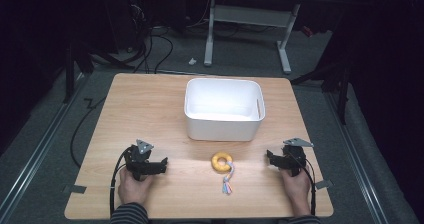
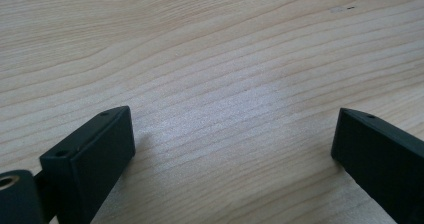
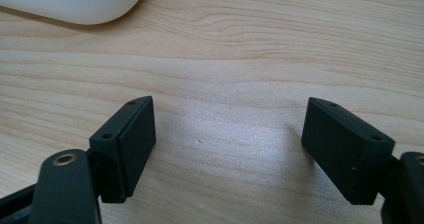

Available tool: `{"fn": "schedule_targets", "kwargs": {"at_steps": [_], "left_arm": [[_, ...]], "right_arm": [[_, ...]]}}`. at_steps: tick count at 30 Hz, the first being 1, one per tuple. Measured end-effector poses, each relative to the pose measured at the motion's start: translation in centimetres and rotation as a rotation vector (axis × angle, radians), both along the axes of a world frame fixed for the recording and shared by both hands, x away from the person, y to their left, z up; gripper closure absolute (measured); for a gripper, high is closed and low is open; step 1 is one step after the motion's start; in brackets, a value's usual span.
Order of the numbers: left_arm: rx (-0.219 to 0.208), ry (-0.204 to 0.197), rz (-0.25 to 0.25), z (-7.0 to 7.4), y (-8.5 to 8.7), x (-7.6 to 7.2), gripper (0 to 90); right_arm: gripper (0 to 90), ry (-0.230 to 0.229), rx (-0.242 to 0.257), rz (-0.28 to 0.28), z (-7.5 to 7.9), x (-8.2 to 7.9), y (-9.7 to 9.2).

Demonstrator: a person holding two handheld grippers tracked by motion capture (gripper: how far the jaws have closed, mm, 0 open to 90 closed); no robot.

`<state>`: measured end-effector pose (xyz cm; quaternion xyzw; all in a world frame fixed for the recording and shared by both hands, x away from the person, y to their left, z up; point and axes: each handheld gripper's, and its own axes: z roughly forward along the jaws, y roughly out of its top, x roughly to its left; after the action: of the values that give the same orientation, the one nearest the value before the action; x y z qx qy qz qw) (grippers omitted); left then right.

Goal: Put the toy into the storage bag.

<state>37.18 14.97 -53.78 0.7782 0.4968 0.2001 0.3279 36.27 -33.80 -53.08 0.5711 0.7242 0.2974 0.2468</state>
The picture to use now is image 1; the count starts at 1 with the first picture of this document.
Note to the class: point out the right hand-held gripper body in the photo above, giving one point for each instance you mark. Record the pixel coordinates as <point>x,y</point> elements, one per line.
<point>294,159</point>

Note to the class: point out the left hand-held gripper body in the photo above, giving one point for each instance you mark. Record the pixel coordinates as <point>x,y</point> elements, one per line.
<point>137,160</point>

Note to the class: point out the white plastic bin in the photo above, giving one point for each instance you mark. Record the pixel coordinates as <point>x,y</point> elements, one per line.
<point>224,109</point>

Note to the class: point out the person's left hand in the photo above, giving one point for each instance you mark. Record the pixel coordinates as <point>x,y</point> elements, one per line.
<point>133,190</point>

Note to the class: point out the person's right hand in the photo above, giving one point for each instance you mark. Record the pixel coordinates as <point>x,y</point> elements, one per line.
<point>297,190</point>

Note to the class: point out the grey tape strip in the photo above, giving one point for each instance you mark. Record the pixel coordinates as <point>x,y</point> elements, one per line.
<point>323,184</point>
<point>74,188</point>

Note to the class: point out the black metal stand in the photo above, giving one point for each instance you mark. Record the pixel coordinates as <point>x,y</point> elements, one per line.
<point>70,74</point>
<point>341,94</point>

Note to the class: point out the white paper scrap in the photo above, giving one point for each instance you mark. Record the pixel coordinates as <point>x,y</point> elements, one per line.
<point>192,61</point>

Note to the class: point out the small red object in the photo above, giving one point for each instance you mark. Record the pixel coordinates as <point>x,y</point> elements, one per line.
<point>307,31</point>

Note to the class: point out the white-legged desk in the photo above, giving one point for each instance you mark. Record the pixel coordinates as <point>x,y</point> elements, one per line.
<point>250,15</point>

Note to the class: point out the metal floor rail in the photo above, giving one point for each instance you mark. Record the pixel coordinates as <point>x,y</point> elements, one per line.
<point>36,150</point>
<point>356,157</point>

